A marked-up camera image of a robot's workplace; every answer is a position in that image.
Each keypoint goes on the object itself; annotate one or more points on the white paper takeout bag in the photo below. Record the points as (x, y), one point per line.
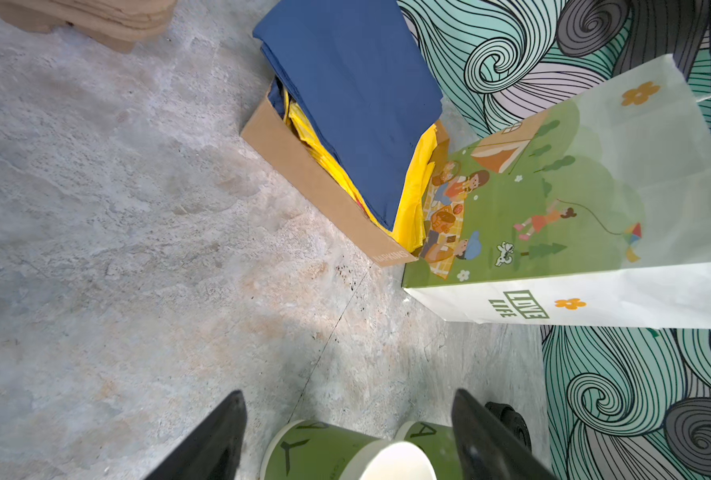
(595, 212)

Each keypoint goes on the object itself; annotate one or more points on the brown cardboard napkin box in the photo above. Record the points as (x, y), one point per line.
(266, 132)

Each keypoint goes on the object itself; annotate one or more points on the stack of black lids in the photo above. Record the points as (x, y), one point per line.
(512, 420)

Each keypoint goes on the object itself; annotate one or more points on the navy blue napkin stack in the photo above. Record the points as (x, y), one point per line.
(357, 73)

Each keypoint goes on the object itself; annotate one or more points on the brown pulp cup carrier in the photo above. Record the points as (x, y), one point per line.
(119, 25)

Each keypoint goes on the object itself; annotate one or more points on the green paper coffee cup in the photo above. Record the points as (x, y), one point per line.
(438, 443)

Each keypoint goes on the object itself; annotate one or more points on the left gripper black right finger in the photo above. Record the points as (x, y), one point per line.
(488, 450)

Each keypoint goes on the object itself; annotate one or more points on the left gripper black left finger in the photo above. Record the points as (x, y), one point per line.
(213, 449)

